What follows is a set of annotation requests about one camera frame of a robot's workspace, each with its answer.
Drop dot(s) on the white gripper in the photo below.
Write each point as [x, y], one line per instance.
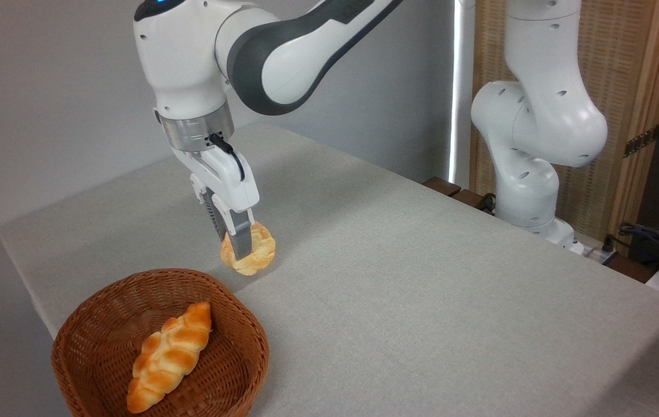
[230, 182]

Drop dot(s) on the pale round bread roll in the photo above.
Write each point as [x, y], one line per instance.
[262, 249]

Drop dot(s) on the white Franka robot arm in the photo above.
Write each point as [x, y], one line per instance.
[538, 116]

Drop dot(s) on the golden braided bread loaf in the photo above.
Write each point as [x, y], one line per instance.
[170, 353]

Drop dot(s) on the brown wicker basket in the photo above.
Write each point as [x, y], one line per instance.
[225, 370]

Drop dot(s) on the white vertical pole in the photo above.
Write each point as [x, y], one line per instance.
[461, 87]

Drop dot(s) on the woven bamboo folding screen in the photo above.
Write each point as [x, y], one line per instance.
[613, 69]

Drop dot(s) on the black metal hinge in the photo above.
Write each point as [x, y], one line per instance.
[641, 141]

